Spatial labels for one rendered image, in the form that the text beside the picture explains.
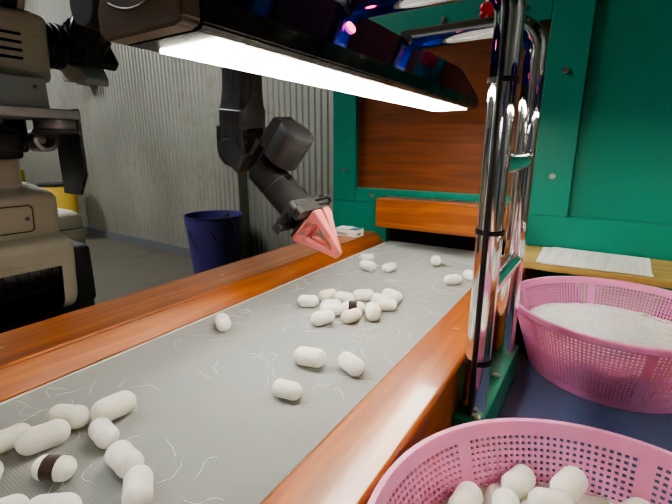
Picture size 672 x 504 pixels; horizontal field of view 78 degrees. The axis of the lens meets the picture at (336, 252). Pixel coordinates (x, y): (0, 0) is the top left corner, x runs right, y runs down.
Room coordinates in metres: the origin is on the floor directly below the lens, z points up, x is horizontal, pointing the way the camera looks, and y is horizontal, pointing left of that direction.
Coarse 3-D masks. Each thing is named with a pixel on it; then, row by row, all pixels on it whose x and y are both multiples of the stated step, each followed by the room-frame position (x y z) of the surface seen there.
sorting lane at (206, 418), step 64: (384, 256) 0.89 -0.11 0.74; (448, 256) 0.89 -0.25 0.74; (256, 320) 0.54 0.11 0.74; (384, 320) 0.54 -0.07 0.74; (64, 384) 0.38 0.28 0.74; (128, 384) 0.38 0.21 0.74; (192, 384) 0.38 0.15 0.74; (256, 384) 0.38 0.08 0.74; (320, 384) 0.38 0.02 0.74; (64, 448) 0.28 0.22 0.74; (192, 448) 0.28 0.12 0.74; (256, 448) 0.28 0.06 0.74
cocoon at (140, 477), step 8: (128, 472) 0.24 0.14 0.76; (136, 472) 0.24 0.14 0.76; (144, 472) 0.24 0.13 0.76; (152, 472) 0.25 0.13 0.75; (128, 480) 0.23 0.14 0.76; (136, 480) 0.23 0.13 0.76; (144, 480) 0.23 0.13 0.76; (152, 480) 0.24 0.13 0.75; (128, 488) 0.22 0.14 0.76; (136, 488) 0.22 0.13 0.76; (144, 488) 0.23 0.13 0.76; (152, 488) 0.23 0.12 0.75; (128, 496) 0.22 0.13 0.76; (136, 496) 0.22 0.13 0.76; (144, 496) 0.22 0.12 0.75; (152, 496) 0.23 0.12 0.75
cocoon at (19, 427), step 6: (12, 426) 0.29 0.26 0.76; (18, 426) 0.29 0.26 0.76; (24, 426) 0.29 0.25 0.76; (30, 426) 0.29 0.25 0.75; (0, 432) 0.28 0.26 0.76; (6, 432) 0.28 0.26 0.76; (12, 432) 0.28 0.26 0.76; (18, 432) 0.28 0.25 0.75; (0, 438) 0.28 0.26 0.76; (6, 438) 0.28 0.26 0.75; (12, 438) 0.28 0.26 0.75; (0, 444) 0.27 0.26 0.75; (6, 444) 0.28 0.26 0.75; (12, 444) 0.28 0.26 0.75; (0, 450) 0.27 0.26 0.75; (6, 450) 0.28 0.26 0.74
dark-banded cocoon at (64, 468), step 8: (40, 456) 0.26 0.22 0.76; (64, 456) 0.25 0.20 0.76; (32, 464) 0.25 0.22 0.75; (56, 464) 0.25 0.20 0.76; (64, 464) 0.25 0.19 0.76; (72, 464) 0.25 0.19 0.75; (32, 472) 0.25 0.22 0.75; (56, 472) 0.24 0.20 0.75; (64, 472) 0.25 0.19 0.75; (72, 472) 0.25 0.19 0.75; (56, 480) 0.24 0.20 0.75; (64, 480) 0.25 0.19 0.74
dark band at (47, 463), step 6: (48, 456) 0.25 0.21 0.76; (54, 456) 0.25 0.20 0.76; (42, 462) 0.25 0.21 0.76; (48, 462) 0.25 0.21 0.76; (54, 462) 0.25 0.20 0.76; (42, 468) 0.25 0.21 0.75; (48, 468) 0.25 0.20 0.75; (42, 474) 0.24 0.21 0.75; (48, 474) 0.24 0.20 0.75; (42, 480) 0.25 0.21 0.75; (48, 480) 0.24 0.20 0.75
